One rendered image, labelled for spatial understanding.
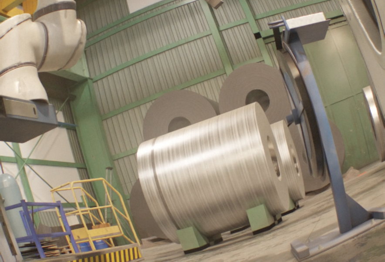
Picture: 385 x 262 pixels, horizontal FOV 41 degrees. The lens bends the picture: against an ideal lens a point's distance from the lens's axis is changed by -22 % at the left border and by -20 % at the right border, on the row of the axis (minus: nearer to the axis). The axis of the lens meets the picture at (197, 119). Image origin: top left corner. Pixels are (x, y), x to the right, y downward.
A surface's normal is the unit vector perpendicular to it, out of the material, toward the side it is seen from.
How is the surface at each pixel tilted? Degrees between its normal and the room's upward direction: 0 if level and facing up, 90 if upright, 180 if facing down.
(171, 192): 94
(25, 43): 93
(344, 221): 90
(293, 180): 116
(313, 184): 90
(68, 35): 100
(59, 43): 109
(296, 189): 131
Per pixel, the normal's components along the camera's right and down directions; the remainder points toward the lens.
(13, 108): 0.91, -0.33
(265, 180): -0.15, 0.23
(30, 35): 0.71, -0.33
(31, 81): 0.60, -0.66
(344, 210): -0.10, -0.14
